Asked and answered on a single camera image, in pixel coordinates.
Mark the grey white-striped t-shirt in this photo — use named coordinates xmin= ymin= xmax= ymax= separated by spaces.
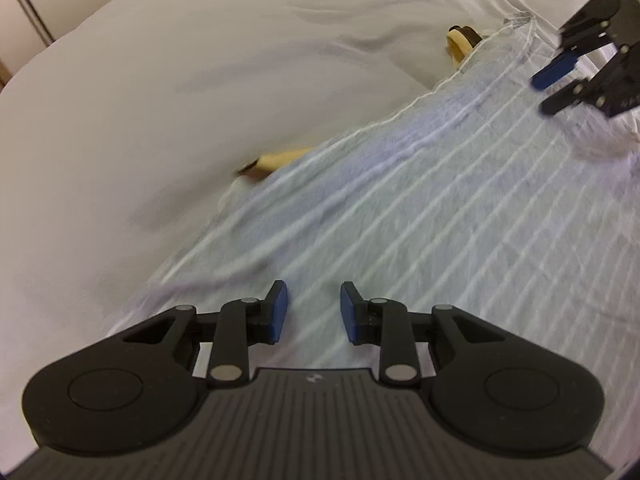
xmin=104 ymin=11 xmax=640 ymax=376

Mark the white bed duvet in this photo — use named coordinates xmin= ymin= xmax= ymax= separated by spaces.
xmin=0 ymin=0 xmax=640 ymax=461

